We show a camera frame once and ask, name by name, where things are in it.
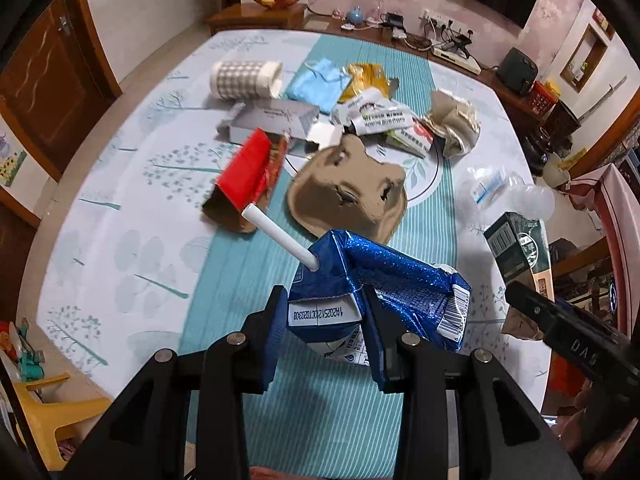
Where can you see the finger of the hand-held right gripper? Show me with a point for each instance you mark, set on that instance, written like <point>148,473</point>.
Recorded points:
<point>525,302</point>

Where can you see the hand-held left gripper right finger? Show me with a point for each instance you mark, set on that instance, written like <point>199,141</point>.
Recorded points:
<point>378,375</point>

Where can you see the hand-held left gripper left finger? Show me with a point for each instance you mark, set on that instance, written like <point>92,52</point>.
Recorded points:
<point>272,355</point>

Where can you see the brown paper scrap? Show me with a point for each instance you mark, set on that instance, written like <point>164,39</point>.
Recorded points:
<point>520,325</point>

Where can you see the crushed blue milk carton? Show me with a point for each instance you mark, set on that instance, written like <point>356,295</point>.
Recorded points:
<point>400,280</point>

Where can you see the white drinking straw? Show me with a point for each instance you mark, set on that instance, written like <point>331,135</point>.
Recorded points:
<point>277,235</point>

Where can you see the grey cardboard box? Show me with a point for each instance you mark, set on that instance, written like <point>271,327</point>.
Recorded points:
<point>270,117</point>

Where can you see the grey checked paper cup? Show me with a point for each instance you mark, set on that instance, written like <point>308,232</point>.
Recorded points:
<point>240,80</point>

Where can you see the person's right hand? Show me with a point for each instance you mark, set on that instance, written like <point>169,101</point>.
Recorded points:
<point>575,410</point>

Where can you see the dark green box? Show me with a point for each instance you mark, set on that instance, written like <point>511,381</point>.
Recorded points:
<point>520,250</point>

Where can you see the pink wooden chair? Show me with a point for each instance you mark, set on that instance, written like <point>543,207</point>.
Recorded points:
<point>617,220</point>

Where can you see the teal leaf print tablecloth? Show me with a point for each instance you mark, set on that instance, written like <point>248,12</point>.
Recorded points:
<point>150,240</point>

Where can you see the red cardboard box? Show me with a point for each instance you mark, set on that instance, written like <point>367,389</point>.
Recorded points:
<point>245,175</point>

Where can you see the brown egg carton piece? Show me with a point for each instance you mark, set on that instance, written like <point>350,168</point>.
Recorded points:
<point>345,185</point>

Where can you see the crumpled beige paper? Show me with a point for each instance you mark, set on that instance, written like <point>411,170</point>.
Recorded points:
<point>455,120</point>

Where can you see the white green red packet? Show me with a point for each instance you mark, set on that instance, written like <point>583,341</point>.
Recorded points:
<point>412,140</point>

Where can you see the yellow plastic chair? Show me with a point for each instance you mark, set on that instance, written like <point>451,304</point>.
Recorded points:
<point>55,410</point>

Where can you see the black round appliance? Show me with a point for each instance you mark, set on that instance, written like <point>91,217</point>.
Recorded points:
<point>517,70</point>

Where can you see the crumpled white packet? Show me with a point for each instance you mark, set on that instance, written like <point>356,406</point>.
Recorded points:
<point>375,112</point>

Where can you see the colourful plastic toy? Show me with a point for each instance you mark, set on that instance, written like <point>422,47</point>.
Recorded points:
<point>25,355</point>

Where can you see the white set-top box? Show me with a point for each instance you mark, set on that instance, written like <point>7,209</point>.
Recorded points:
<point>457,57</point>

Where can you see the blue face mask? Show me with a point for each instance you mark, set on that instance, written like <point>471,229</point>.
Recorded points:
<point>315,85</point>

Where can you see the gold foil packet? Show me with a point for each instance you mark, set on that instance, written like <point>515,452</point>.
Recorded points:
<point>362,80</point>

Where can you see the white power strip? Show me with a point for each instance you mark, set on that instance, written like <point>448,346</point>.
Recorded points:
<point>445,20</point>

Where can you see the wooden side cabinet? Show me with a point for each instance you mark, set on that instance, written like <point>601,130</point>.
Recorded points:
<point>255,17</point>

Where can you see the brown wooden door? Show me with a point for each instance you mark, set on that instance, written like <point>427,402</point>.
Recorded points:
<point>45,75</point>

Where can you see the wooden framed wall mirror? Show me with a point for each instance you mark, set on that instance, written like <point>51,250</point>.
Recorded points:
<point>582,60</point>

